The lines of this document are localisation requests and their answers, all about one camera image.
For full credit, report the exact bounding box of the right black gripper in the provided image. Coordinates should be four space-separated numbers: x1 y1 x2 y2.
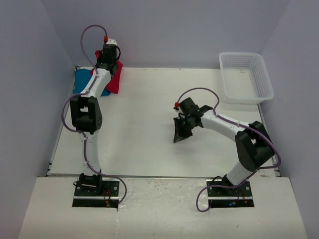
174 117 197 143

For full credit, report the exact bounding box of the red t shirt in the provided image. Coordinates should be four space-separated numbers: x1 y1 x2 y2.
95 49 123 96

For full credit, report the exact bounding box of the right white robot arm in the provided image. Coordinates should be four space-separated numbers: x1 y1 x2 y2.
173 98 275 196

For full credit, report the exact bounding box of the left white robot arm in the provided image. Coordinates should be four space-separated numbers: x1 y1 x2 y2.
70 40 123 196

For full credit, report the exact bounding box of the folded blue t shirt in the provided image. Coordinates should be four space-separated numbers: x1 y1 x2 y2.
72 69 111 98

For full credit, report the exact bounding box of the white plastic basket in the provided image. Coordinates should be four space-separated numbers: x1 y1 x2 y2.
219 52 274 105

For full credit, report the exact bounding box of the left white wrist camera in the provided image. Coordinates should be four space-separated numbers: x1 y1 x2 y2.
106 38 117 46

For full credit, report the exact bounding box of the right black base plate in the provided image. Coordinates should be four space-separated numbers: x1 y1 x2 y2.
206 176 255 208

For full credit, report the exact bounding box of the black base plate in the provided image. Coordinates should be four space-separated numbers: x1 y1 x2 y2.
206 176 255 208
72 180 119 209

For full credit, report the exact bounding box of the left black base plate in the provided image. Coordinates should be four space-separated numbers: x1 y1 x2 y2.
72 180 119 209

